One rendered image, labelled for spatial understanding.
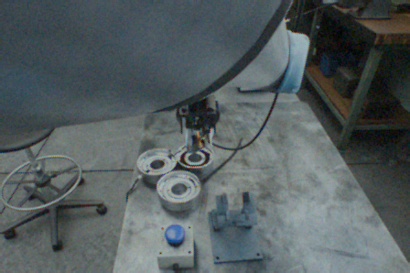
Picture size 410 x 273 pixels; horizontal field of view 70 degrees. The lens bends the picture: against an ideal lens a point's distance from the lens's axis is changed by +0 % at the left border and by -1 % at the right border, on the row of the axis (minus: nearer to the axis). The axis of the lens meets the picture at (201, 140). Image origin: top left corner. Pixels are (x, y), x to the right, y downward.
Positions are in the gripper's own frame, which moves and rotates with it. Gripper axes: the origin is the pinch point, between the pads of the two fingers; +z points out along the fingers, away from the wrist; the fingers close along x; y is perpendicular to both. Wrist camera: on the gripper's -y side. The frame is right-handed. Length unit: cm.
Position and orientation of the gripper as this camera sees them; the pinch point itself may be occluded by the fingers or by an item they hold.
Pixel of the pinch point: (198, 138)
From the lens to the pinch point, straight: 70.6
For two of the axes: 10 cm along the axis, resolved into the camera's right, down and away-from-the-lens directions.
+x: 10.0, -0.2, 0.1
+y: 0.2, 7.1, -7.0
